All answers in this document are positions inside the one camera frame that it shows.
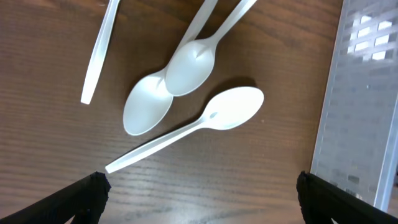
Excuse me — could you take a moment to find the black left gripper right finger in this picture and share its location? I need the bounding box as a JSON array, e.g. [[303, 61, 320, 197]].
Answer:
[[296, 171, 397, 224]]

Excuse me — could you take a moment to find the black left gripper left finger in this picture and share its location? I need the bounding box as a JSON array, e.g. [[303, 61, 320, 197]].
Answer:
[[1, 172, 111, 224]]

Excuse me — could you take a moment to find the thin white spoon long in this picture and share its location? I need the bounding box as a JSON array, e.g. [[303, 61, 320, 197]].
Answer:
[[123, 0, 218, 136]]

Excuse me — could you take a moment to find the clear plastic basket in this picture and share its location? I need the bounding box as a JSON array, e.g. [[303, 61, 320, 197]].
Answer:
[[310, 0, 397, 211]]

